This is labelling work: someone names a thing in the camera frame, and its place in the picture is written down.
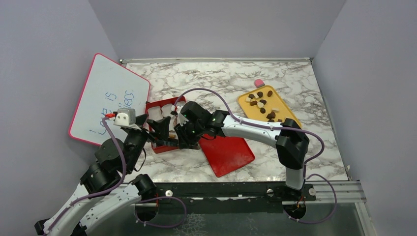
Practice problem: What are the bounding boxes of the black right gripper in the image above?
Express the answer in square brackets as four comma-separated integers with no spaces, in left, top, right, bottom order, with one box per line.
[173,119,205,150]

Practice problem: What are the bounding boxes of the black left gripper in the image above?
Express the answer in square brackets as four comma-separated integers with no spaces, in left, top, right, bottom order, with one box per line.
[125,114,171,173]

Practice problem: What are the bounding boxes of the red chocolate box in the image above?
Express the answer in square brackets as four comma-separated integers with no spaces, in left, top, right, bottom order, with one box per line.
[145,97,178,154]

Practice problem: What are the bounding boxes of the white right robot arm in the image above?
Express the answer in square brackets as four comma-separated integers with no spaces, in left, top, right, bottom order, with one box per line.
[172,101,310,200]

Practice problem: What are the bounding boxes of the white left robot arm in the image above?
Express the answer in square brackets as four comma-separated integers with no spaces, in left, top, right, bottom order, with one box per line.
[34,109,157,236]

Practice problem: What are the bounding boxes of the red box lid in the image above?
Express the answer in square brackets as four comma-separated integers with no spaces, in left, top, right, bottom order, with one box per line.
[199,135,255,177]

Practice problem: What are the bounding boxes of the pink framed whiteboard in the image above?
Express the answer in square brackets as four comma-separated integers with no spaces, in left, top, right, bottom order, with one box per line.
[68,53,150,145]

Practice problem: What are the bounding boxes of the yellow plastic tray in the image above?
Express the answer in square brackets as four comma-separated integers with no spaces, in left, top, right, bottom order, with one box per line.
[238,85,302,127]

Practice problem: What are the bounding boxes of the pink eraser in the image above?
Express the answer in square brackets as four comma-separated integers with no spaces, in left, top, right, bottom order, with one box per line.
[254,79,265,88]

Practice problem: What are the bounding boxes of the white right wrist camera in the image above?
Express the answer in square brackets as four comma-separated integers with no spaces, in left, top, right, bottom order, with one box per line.
[171,104,187,126]

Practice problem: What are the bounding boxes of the black metal base rail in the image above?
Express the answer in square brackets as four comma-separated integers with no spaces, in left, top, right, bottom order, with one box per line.
[135,181,316,215]

